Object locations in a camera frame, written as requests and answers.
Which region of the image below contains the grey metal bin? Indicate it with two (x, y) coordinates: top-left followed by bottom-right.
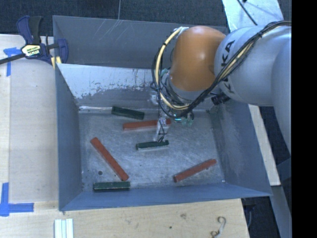
(52, 15), (273, 212)

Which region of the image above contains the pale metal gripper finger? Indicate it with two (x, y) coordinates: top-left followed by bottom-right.
(154, 118), (165, 143)
(161, 119), (172, 143)

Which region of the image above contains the dark green flat block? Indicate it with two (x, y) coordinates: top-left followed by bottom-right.
(92, 180), (131, 192)
(135, 139), (170, 152)
(110, 105), (145, 120)

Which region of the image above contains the red-brown flat block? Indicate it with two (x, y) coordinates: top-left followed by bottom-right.
(172, 158), (218, 183)
(89, 136), (130, 182)
(122, 118), (172, 132)

